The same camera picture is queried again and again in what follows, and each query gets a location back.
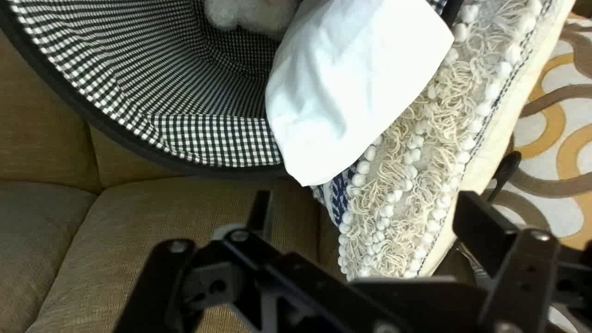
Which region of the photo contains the white laundry bag black lining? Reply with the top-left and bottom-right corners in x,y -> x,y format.
3,0 -> 286,177

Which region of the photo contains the orange brown wave-pattern pillow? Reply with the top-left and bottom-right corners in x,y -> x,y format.
495,14 -> 592,249

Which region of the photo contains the brown fabric couch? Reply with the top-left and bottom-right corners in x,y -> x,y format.
0,35 -> 339,333

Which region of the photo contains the cream tufted fringe pillow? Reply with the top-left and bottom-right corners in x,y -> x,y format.
313,0 -> 576,279

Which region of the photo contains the white cloth in bag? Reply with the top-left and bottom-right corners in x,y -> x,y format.
265,0 -> 454,186

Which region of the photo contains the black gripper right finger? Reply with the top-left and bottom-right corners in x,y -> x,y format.
454,190 -> 592,333

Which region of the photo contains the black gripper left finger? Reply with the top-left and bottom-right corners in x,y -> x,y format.
114,227 -> 397,333

